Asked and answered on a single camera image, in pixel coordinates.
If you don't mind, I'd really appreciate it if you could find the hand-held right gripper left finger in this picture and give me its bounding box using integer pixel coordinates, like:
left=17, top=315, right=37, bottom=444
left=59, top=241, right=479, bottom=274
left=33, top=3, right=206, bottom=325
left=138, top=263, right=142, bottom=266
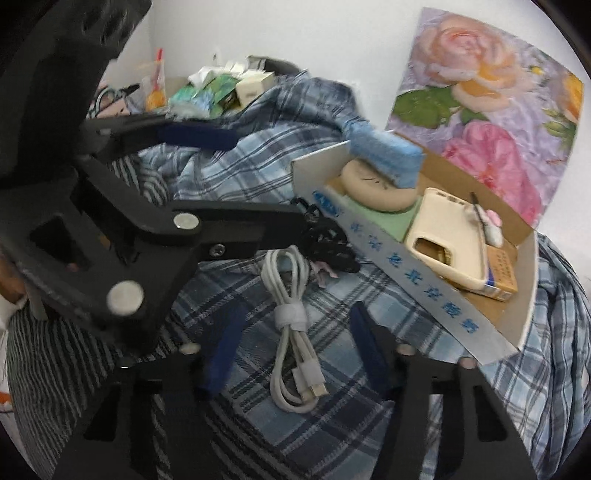
left=51, top=300, right=250, bottom=480

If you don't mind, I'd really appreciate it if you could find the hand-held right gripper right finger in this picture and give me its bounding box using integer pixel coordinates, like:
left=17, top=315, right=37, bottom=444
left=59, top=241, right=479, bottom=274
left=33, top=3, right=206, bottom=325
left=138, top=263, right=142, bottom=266
left=348, top=302, right=539, bottom=480

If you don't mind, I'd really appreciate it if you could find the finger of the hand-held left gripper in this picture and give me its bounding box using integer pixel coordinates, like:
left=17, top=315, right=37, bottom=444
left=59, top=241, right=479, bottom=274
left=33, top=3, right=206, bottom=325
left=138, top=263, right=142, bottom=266
left=85, top=114, right=238, bottom=160
left=78, top=157, right=317, bottom=344

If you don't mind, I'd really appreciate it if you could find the white charging cable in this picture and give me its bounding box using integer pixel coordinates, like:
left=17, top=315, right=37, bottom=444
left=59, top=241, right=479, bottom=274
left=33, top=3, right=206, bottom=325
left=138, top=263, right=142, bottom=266
left=261, top=244, right=329, bottom=414

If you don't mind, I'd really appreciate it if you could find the white cardboard box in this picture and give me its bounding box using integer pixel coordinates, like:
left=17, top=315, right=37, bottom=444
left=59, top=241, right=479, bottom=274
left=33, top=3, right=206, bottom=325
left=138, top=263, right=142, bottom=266
left=291, top=134, right=539, bottom=365

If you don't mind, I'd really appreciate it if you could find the black hair claw clip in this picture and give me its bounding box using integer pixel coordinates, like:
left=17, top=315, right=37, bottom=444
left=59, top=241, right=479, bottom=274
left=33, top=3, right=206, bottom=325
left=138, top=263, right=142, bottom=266
left=293, top=196, right=361, bottom=273

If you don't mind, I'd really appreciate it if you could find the round beige slotted cushion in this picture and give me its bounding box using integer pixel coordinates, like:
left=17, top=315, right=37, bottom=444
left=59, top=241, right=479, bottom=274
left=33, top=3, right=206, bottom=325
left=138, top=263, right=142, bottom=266
left=339, top=159, right=419, bottom=213

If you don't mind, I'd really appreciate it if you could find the beige phone case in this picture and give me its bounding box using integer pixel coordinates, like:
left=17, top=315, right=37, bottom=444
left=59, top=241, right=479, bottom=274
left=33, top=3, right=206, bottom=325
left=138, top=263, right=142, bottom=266
left=404, top=187, right=490, bottom=291

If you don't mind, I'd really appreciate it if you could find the blue tissue pack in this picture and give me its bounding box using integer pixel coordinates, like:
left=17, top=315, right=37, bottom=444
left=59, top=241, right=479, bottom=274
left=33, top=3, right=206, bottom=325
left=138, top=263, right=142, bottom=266
left=348, top=122, right=426, bottom=190

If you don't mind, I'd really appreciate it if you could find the pink fluffy hair clip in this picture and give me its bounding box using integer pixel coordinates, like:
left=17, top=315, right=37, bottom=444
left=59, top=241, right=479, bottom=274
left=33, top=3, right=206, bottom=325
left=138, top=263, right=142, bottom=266
left=468, top=191, right=504, bottom=247

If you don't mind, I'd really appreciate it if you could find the person's left hand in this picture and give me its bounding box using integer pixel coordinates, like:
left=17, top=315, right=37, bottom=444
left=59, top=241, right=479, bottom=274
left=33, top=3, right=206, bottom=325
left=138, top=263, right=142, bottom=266
left=0, top=251, right=26, bottom=303

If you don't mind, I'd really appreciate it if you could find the green plastic packaging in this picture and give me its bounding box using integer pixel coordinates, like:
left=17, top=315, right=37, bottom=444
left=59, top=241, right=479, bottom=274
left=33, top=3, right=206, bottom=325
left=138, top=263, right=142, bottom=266
left=168, top=74, right=241, bottom=121

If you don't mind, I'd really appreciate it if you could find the blue plaid blanket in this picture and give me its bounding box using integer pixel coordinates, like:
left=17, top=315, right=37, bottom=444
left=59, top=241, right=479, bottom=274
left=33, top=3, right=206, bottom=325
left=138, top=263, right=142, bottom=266
left=106, top=69, right=591, bottom=480

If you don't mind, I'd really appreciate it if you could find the crumpled white paper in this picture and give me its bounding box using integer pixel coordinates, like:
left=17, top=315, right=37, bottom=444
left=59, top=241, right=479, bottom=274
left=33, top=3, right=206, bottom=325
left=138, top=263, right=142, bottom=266
left=187, top=58, right=250, bottom=86

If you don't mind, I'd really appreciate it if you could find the clear plastic cup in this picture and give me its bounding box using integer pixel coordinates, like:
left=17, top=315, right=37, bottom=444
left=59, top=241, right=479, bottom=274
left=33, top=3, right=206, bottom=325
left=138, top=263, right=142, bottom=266
left=136, top=48, right=169, bottom=114

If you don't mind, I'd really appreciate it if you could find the small white carton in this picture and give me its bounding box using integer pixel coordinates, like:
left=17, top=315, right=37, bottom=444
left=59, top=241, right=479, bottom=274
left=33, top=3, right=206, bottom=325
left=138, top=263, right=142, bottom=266
left=235, top=71, right=278, bottom=109

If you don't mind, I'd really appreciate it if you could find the dark grey bag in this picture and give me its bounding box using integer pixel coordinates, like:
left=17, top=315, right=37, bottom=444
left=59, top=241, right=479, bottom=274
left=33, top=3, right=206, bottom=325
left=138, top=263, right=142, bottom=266
left=247, top=55, right=301, bottom=77

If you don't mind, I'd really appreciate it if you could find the green note pad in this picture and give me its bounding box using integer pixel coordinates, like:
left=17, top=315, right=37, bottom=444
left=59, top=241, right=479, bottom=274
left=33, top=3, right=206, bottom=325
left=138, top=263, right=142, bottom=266
left=323, top=182, right=423, bottom=245

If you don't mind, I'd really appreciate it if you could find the yellow and blue packet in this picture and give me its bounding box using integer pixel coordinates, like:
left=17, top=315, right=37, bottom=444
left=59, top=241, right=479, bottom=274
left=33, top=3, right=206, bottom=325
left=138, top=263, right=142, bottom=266
left=443, top=244, right=518, bottom=303

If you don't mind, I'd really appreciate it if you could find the grey striped cloth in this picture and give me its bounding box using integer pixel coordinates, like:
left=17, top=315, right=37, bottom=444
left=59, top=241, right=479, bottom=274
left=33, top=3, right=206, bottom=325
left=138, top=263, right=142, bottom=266
left=4, top=152, right=218, bottom=480

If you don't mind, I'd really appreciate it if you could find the flower painting poster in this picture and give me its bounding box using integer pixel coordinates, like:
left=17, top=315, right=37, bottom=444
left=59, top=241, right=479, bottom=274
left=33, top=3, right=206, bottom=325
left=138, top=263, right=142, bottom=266
left=385, top=7, right=585, bottom=229

